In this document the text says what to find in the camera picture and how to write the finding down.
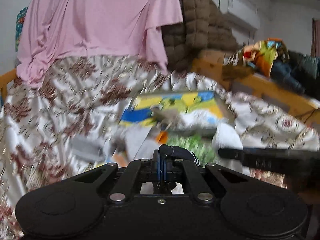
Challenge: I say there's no navy striped sock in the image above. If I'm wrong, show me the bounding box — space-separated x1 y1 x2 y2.
159 145 201 167

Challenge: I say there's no grey sock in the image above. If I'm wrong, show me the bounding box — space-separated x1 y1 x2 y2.
124 126 157 161

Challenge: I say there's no white fluffy sock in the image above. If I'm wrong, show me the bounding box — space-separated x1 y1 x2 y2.
212 122 243 172

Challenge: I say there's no white and blue cloth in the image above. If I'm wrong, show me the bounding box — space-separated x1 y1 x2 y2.
177 109 219 130

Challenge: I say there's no grey tray with cartoon picture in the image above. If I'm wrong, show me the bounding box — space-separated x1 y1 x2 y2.
119 90 236 137

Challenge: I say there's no colourful cloth pile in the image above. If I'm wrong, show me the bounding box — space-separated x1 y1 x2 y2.
222 38 289 81

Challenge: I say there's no floral satin sofa cover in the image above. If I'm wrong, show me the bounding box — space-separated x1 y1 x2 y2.
1 56 319 239

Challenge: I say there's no brown quilted jacket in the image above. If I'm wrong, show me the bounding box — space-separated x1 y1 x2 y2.
162 0 240 72

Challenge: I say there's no white air conditioner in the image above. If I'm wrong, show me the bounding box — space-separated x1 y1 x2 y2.
219 0 260 31

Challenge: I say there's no pink cloth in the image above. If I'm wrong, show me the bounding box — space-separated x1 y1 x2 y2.
16 0 183 88

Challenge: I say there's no orange ring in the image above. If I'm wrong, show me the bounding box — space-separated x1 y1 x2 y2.
155 130 170 144

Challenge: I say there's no beige drawstring pouch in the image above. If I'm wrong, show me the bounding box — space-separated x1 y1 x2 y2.
150 106 183 131

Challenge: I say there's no colourful wall poster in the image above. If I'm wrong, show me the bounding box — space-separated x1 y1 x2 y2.
15 7 28 52

